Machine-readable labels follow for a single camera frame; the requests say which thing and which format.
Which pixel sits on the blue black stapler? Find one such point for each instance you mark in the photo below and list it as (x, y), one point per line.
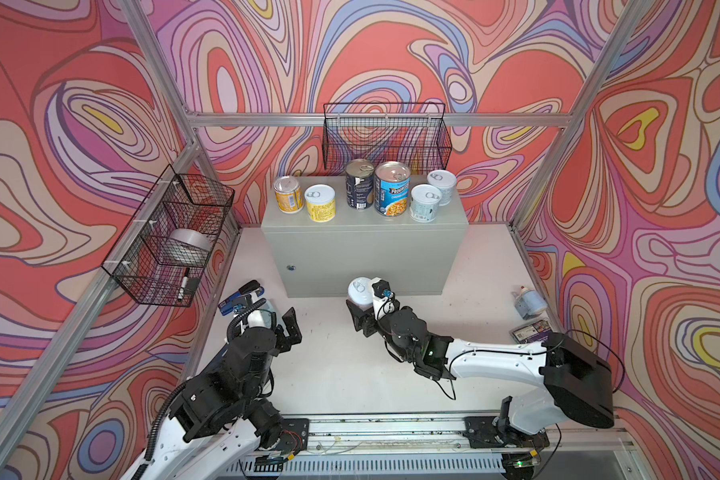
(241, 299)

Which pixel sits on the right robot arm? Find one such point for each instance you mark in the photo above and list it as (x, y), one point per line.
(567, 381)

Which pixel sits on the pale green white can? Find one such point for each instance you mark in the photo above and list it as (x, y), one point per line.
(445, 181)

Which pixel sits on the black wire basket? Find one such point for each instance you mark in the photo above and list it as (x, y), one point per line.
(161, 257)
(412, 133)

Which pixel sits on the grey metal cabinet box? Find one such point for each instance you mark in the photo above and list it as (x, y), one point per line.
(320, 259)

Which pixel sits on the small white bottle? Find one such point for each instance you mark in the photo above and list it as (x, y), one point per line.
(529, 303)

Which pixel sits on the pink white can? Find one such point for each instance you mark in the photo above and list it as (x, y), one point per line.
(360, 293)

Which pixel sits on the mint green calculator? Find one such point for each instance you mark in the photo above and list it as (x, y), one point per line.
(263, 317)

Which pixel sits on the blue label large can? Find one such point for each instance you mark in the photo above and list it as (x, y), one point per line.
(391, 188)

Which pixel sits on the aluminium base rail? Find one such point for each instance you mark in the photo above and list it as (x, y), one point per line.
(443, 446)

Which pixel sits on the black marker pen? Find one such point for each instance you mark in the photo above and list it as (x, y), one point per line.
(182, 290)

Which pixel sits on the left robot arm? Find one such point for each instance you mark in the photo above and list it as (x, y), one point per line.
(219, 417)

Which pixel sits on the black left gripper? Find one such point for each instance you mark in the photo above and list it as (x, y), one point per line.
(283, 344)

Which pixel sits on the dark tomato can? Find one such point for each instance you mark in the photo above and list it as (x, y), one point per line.
(359, 176)

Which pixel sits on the purple packet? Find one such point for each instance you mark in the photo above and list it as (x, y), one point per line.
(533, 331)

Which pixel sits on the black wire basket left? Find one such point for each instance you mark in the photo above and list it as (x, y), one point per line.
(161, 257)

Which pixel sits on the yellow corn can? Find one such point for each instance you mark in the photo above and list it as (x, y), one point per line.
(288, 194)

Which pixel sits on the white yellow can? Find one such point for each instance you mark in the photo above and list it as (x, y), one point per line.
(321, 203)

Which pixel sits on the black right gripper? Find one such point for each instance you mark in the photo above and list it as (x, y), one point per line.
(360, 319)

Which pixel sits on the black wire basket back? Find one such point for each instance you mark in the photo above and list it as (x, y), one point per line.
(412, 133)

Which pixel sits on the light blue white can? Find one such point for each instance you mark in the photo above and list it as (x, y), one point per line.
(425, 200)

